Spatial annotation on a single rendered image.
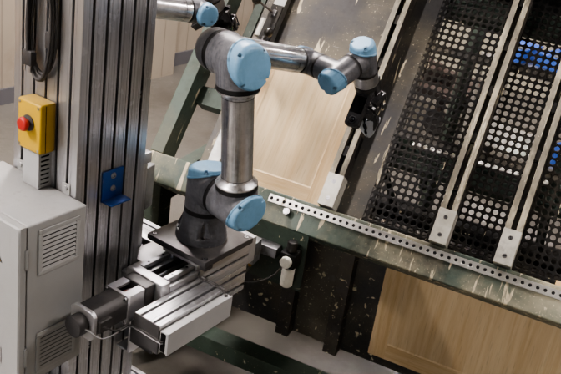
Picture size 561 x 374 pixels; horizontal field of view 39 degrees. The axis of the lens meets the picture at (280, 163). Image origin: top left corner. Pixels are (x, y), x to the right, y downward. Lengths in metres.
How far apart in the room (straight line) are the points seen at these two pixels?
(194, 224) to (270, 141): 0.90
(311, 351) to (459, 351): 0.79
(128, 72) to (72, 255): 0.49
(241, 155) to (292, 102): 1.09
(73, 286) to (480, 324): 1.61
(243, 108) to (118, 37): 0.35
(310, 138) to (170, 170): 0.57
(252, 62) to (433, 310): 1.54
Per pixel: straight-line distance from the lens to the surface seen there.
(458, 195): 2.86
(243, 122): 2.03
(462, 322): 3.17
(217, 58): 1.98
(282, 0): 3.32
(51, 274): 2.09
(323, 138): 3.05
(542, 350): 3.16
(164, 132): 3.23
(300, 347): 3.74
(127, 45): 2.06
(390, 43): 3.09
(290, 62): 2.27
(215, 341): 3.40
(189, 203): 2.28
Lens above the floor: 2.19
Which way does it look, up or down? 23 degrees down
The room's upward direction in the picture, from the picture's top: 9 degrees clockwise
